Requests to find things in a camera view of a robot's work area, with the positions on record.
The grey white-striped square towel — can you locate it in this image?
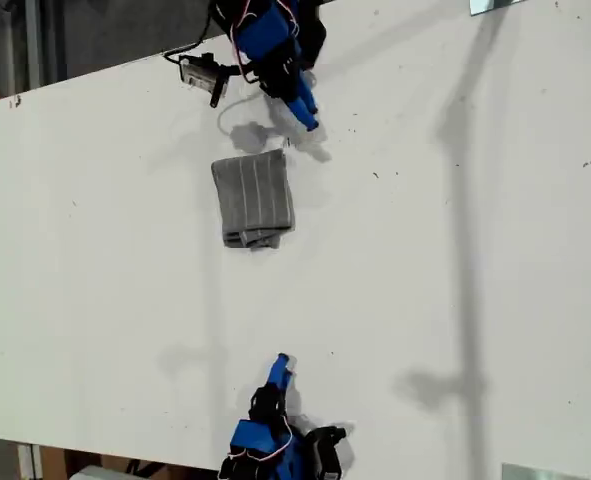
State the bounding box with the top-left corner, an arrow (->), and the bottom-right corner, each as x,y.
210,148 -> 297,251

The white plastic container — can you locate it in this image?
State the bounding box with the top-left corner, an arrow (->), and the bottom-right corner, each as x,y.
67,464 -> 129,480

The white table leg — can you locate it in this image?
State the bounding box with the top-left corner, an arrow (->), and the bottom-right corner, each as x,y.
17,442 -> 44,480

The red white servo wire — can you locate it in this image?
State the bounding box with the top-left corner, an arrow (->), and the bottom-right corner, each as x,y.
228,0 -> 262,85
227,417 -> 296,462

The short black camera stalk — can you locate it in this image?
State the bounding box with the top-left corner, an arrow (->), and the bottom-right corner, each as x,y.
208,52 -> 242,109
302,424 -> 349,450

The black camera cable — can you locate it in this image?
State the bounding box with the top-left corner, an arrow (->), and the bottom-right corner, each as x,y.
162,12 -> 212,65

